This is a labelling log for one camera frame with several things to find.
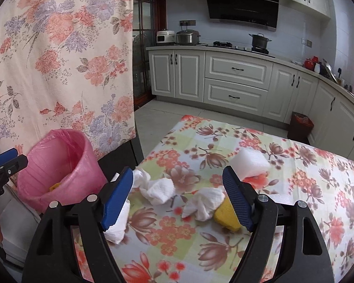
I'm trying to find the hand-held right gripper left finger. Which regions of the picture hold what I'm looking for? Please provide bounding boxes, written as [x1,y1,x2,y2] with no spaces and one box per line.
[22,166,135,283]

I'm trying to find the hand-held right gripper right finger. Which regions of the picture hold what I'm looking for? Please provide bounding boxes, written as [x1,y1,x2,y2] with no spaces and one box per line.
[222,166,335,283]

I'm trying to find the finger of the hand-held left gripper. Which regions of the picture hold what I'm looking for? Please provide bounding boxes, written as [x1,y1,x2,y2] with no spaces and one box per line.
[0,149,18,168]
[0,154,29,183]

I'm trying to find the white foam block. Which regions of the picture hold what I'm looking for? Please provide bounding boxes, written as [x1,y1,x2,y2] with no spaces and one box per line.
[230,148,270,179]

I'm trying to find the pink lined trash bin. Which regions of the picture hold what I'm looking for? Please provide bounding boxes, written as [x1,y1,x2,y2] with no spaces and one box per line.
[17,129,108,214]

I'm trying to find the black chair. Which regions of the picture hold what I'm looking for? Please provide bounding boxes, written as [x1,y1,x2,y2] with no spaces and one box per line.
[97,138,143,183]

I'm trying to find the floral tablecloth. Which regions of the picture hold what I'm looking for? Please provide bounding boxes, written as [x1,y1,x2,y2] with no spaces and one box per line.
[71,115,354,283]

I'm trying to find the dark bin with red bag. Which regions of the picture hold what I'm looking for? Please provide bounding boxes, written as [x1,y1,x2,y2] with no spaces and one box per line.
[289,111,315,145]

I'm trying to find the white base cabinets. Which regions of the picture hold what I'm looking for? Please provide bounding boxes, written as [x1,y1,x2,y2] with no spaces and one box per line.
[146,46,354,166]

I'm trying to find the floral curtain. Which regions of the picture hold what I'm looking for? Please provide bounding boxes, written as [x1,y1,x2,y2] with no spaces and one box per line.
[0,0,137,161]

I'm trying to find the brown framed glass door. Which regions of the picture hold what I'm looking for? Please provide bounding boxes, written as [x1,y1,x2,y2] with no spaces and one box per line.
[133,0,167,107]

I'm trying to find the black gas stove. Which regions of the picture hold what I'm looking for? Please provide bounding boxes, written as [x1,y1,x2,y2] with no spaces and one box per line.
[213,41,275,58]

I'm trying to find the metal dish tray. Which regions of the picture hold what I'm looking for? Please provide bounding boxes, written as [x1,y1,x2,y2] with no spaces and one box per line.
[320,58,340,83]

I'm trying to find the black cooking pot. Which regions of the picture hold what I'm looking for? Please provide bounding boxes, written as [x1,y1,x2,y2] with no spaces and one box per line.
[249,33,272,50]

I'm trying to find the white countertop cooker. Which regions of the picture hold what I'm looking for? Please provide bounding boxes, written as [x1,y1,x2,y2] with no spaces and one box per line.
[156,29,176,45]

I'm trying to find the silver rice cooker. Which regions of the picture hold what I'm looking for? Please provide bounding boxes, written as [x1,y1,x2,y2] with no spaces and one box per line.
[176,29,201,45]

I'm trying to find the black range hood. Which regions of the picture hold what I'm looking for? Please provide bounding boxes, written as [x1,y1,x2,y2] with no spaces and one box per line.
[202,0,281,32]

